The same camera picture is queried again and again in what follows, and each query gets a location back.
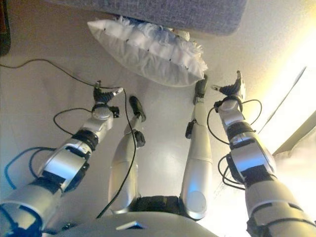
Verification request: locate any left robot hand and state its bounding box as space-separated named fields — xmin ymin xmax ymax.
xmin=92 ymin=79 xmax=124 ymax=106

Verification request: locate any white fringed cushion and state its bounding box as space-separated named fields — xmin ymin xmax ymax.
xmin=86 ymin=16 xmax=208 ymax=87

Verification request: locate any beige upholstered bed frame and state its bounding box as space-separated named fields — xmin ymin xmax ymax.
xmin=271 ymin=108 xmax=316 ymax=157

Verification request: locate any silver robot leg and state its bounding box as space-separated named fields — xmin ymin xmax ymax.
xmin=108 ymin=95 xmax=147 ymax=214
xmin=181 ymin=74 xmax=214 ymax=221

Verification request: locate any grey robot torso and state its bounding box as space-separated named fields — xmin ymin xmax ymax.
xmin=46 ymin=195 xmax=250 ymax=237

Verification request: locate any silver right robot leg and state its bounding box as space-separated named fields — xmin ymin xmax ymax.
xmin=181 ymin=74 xmax=214 ymax=221

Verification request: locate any black floor cable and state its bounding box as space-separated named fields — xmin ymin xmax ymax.
xmin=0 ymin=58 xmax=138 ymax=219

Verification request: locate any grey fabric armchair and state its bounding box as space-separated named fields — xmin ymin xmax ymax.
xmin=45 ymin=0 xmax=248 ymax=35

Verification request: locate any colourful standing panel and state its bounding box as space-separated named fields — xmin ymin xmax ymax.
xmin=0 ymin=0 xmax=12 ymax=57

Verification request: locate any silver left robot leg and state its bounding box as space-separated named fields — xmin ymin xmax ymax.
xmin=108 ymin=95 xmax=147 ymax=214

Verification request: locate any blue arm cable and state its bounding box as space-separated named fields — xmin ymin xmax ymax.
xmin=4 ymin=147 xmax=57 ymax=191

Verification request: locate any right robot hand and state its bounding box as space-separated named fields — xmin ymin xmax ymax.
xmin=211 ymin=70 xmax=245 ymax=101

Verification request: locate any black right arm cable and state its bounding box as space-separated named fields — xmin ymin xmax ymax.
xmin=206 ymin=99 xmax=262 ymax=146

